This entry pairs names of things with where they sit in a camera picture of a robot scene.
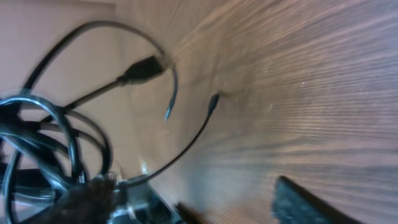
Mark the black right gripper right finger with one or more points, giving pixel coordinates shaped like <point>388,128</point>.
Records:
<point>293,204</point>

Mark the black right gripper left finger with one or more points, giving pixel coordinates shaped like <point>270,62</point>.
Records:
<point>92,203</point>

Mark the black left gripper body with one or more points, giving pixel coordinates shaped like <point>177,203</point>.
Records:
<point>141,204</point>

